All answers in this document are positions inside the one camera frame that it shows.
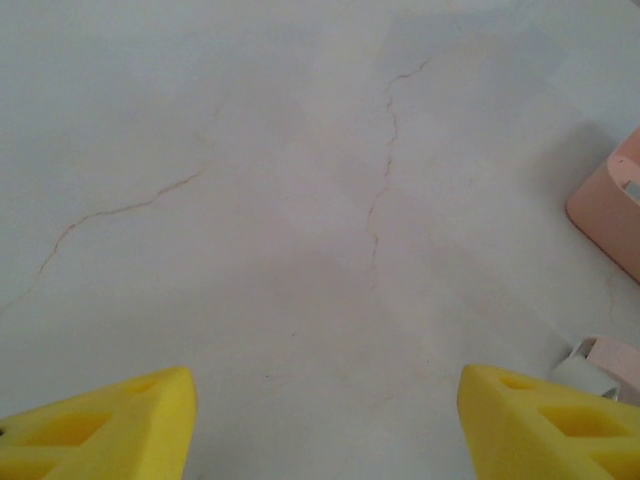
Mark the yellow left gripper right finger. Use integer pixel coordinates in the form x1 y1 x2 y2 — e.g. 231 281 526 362
458 363 640 480

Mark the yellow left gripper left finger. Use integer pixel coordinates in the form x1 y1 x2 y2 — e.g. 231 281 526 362
0 365 197 480

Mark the pink and white stapler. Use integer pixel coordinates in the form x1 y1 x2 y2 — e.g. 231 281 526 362
549 336 640 402

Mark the pink plastic tray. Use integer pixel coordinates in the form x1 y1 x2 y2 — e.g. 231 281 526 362
565 124 640 287

